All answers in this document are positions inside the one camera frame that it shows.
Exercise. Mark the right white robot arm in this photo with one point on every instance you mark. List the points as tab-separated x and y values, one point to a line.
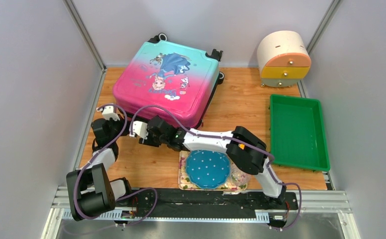
242	147

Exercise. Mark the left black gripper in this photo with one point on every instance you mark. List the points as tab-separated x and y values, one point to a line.
121	123

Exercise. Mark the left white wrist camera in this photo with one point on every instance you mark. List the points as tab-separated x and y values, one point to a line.
109	113

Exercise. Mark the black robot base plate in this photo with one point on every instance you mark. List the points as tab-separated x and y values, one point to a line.
178	204

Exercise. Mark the small clear glass bowl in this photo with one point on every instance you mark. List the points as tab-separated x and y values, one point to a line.
238	177

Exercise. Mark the round pastel mini drawer cabinet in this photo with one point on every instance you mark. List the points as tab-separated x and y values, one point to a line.
283	59

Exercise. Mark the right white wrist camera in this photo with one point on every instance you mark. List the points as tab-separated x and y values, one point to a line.
138	129

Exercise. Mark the green plastic tray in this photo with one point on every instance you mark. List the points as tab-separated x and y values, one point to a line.
297	133

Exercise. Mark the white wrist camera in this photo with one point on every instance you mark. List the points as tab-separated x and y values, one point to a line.
109	113
138	129

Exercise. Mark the blue polka dot plate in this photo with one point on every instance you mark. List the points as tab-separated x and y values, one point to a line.
207	169

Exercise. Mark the floral rectangular tray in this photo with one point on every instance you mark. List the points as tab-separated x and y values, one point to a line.
185	184

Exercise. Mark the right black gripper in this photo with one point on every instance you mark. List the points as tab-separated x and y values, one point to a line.
149	140

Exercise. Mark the aluminium frame rail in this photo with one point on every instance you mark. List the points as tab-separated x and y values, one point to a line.
321	215

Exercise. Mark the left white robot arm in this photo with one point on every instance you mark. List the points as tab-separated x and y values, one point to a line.
97	178

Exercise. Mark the pink and teal kids suitcase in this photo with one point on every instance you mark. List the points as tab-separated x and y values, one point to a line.
173	81

